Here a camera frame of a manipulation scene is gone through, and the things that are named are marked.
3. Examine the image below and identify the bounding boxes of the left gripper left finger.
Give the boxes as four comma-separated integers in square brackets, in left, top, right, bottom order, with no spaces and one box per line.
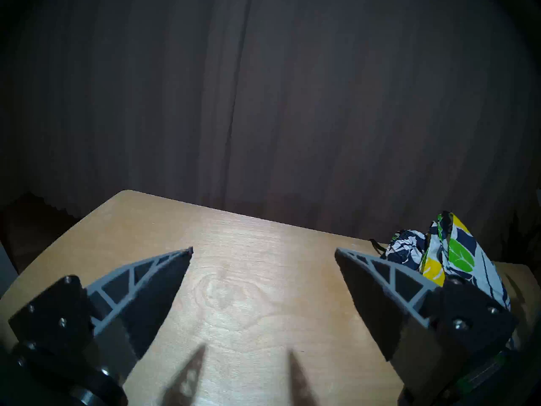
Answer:
[86,247,194,360]

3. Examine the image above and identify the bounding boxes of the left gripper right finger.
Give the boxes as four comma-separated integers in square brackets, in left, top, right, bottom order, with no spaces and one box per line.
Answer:
[335,247,441,362]

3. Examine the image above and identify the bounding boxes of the floral print shorts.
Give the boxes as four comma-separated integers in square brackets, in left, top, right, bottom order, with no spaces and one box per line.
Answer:
[370,211,514,351]

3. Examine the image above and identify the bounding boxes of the brown pleated curtain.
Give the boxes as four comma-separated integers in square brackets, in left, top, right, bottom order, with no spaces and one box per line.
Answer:
[0,0,541,264]

